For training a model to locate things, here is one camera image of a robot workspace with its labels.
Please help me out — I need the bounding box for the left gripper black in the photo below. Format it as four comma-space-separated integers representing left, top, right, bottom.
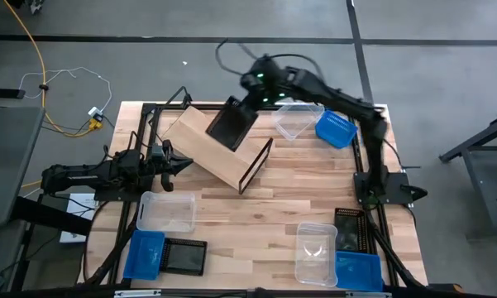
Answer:
142, 139, 195, 194

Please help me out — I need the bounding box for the black perforated plastic basket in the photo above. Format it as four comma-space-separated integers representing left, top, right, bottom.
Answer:
160, 237, 208, 277
333, 207, 370, 254
205, 95, 260, 153

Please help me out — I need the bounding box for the clear plastic basket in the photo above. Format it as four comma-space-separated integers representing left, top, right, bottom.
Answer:
294, 221, 340, 288
270, 99, 326, 142
136, 190, 198, 233

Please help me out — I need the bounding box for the blue perforated plastic basket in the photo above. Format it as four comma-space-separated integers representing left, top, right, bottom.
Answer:
334, 250, 385, 293
314, 109, 360, 150
122, 229, 167, 281

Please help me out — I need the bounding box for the white paper booklet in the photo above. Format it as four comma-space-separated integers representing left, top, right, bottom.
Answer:
59, 192, 99, 245

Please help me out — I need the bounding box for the black desk beam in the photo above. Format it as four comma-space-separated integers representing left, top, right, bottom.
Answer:
11, 195, 93, 238

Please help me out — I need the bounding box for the grey desk top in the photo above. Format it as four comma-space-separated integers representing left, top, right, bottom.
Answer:
0, 106, 46, 228

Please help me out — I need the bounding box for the flat black bar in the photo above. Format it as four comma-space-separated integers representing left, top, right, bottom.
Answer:
0, 87, 26, 100

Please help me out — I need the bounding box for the black clamp lever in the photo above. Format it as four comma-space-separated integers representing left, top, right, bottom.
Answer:
399, 184, 429, 203

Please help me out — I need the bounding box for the grey metal table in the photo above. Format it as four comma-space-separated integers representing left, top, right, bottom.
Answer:
437, 111, 497, 241

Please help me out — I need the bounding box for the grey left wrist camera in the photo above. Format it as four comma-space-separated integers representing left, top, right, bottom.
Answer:
150, 143, 167, 161

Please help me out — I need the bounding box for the wooden shelf with black frame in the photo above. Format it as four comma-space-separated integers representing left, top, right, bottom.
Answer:
160, 105, 275, 195

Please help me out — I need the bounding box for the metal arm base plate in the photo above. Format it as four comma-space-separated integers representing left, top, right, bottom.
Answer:
93, 181, 144, 203
353, 171, 414, 206

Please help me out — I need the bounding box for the thin white cable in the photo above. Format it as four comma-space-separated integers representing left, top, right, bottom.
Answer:
17, 66, 113, 113

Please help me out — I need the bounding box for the yellow floor cable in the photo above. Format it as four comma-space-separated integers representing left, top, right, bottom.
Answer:
2, 0, 105, 138

